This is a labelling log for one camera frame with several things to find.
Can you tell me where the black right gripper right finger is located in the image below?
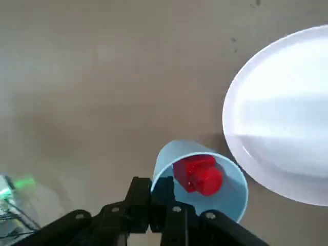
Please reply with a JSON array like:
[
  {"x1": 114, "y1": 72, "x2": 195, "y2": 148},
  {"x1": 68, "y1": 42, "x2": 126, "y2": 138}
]
[{"x1": 150, "y1": 176, "x2": 272, "y2": 246}]

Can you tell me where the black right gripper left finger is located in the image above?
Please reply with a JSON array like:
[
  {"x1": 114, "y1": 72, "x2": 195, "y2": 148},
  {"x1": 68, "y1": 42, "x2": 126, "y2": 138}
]
[{"x1": 10, "y1": 176, "x2": 151, "y2": 246}]

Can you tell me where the red block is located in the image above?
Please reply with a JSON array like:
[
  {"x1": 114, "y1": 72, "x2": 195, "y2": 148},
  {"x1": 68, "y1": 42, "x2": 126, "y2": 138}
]
[{"x1": 173, "y1": 155, "x2": 223, "y2": 197}]

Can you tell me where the blue plastic cup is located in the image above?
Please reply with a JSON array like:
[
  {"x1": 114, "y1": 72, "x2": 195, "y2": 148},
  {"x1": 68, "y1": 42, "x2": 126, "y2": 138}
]
[{"x1": 150, "y1": 139, "x2": 249, "y2": 224}]

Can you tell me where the pink round plate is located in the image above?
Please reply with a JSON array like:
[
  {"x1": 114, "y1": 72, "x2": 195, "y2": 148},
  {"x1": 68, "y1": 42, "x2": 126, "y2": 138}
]
[{"x1": 222, "y1": 24, "x2": 328, "y2": 207}]

